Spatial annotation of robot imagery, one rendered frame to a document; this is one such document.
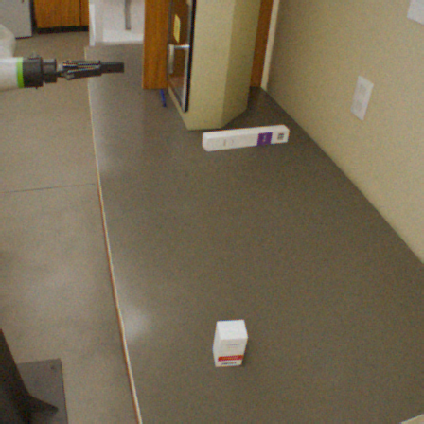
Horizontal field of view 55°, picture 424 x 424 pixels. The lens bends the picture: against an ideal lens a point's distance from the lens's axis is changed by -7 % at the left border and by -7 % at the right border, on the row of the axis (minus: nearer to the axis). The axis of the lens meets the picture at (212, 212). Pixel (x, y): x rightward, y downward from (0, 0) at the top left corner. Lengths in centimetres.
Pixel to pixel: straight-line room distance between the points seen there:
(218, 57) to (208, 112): 18
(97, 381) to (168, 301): 105
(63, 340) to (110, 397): 35
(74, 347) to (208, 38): 135
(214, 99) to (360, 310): 80
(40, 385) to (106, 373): 27
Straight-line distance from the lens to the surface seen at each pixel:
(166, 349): 78
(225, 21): 133
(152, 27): 167
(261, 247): 98
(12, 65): 132
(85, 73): 131
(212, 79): 137
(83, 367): 189
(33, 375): 189
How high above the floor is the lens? 158
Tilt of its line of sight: 37 degrees down
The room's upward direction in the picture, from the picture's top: 6 degrees clockwise
